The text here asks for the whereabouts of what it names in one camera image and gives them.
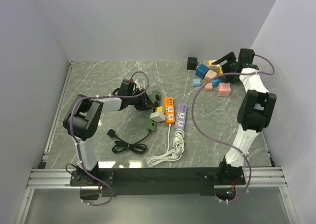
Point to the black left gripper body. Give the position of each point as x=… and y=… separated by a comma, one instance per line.
x=139, y=102

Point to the orange power strip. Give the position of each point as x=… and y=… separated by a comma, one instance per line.
x=169, y=110

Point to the green power strip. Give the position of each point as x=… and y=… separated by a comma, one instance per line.
x=155, y=97

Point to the dark blue plug cube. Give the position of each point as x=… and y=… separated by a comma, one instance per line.
x=201, y=71

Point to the white coiled cable purple strip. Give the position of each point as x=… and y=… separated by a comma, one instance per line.
x=178, y=142

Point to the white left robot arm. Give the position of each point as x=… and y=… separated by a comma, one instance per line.
x=81, y=121

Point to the black plug cube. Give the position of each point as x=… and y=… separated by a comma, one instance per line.
x=192, y=63

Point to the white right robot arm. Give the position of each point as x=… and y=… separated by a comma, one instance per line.
x=254, y=114

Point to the aluminium rail frame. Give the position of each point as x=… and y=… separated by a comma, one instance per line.
x=49, y=199

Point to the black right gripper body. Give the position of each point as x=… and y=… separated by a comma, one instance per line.
x=228, y=68

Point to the white plug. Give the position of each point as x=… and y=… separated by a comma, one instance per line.
x=157, y=117

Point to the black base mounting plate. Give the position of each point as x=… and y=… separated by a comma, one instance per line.
x=154, y=181

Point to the purple power strip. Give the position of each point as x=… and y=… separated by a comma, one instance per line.
x=181, y=116

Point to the yellow plug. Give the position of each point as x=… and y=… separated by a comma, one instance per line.
x=211, y=63
x=160, y=109

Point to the teal plug cube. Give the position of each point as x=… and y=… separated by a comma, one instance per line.
x=216, y=82

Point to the beige pink plug cube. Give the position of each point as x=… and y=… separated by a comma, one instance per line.
x=210, y=74

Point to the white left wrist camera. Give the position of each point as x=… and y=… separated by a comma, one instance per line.
x=138, y=83

